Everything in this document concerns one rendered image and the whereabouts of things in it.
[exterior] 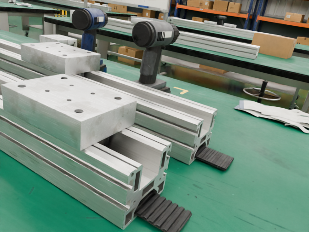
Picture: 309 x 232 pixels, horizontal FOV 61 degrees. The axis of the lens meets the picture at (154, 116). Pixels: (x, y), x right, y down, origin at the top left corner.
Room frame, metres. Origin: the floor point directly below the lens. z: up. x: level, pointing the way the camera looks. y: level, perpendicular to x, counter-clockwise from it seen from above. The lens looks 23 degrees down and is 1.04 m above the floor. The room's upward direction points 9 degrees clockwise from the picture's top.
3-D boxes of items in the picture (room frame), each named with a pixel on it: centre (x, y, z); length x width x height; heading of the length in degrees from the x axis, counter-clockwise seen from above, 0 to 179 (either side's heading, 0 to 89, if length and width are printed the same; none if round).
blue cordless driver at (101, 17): (0.85, 0.23, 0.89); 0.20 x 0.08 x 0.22; 171
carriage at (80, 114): (0.35, 0.13, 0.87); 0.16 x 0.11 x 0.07; 61
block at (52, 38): (0.98, 0.40, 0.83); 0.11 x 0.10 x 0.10; 151
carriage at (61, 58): (0.64, 0.25, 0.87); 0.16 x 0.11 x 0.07; 61
